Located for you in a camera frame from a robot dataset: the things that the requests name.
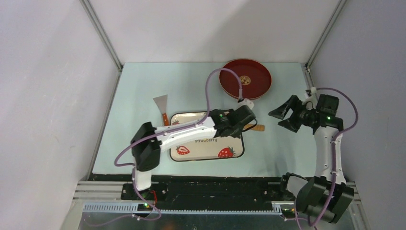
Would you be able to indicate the left aluminium corner post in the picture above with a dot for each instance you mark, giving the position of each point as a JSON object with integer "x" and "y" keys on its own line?
{"x": 97, "y": 24}

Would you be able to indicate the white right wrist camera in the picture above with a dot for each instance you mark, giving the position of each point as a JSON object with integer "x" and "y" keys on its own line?
{"x": 311, "y": 95}

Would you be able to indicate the aluminium corner post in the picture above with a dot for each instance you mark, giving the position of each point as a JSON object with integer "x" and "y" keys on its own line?
{"x": 326, "y": 31}
{"x": 97, "y": 24}

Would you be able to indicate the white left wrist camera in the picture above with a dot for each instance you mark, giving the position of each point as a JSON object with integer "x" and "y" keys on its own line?
{"x": 245, "y": 102}

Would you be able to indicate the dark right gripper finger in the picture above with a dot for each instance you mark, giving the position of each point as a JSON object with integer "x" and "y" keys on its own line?
{"x": 281, "y": 112}
{"x": 293, "y": 123}

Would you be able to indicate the wooden dough roller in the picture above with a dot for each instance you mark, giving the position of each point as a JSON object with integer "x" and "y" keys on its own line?
{"x": 254, "y": 127}

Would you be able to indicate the aluminium frame rail front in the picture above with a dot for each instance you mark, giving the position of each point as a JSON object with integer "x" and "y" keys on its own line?
{"x": 109, "y": 189}

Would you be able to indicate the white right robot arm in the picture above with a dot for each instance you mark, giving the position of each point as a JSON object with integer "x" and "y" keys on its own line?
{"x": 326, "y": 195}

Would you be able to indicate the right aluminium corner post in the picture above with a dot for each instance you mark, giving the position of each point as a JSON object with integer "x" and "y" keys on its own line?
{"x": 326, "y": 31}

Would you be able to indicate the steel scraper orange handle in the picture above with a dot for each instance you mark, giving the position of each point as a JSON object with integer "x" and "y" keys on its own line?
{"x": 161, "y": 103}

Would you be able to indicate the round dark red tray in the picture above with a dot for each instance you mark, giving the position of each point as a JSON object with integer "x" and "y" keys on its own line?
{"x": 255, "y": 79}

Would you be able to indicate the grey slotted cable duct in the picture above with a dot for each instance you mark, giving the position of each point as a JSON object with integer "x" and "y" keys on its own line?
{"x": 140, "y": 208}

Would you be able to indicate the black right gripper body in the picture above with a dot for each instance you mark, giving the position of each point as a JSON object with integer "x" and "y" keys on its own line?
{"x": 305, "y": 115}

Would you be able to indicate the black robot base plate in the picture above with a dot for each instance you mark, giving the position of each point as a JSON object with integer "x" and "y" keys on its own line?
{"x": 245, "y": 195}

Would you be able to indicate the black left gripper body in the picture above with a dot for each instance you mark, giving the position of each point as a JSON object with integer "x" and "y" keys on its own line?
{"x": 236, "y": 132}

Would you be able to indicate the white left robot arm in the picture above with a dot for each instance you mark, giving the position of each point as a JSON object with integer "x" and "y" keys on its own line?
{"x": 149, "y": 141}

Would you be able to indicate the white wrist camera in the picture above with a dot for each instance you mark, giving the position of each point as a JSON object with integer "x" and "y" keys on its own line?
{"x": 245, "y": 102}
{"x": 311, "y": 95}

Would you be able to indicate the white strawberry print tray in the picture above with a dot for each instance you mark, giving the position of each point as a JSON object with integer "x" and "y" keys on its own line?
{"x": 208, "y": 149}

